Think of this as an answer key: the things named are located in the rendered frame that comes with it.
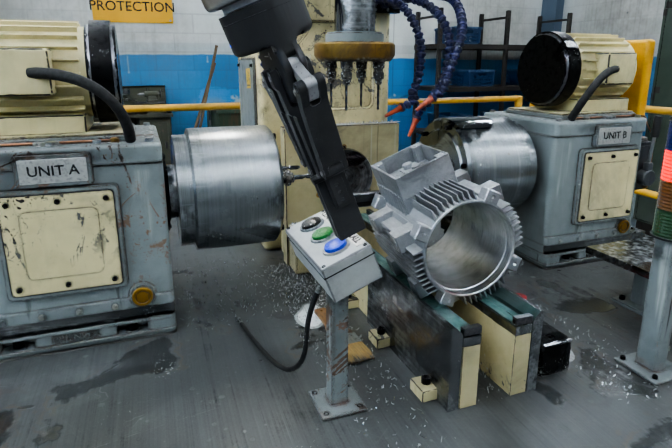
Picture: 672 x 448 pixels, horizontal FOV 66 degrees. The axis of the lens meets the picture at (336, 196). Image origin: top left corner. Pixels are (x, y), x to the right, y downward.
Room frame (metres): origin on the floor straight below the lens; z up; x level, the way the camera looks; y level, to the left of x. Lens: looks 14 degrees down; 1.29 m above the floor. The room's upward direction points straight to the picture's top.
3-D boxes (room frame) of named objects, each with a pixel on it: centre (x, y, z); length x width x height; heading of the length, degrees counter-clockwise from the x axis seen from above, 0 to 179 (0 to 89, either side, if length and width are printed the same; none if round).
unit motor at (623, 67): (1.36, -0.66, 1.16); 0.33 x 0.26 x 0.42; 110
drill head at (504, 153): (1.28, -0.37, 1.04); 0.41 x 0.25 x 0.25; 110
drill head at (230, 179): (1.04, 0.28, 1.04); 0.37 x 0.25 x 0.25; 110
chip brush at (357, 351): (0.87, -0.01, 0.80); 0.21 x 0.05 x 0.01; 23
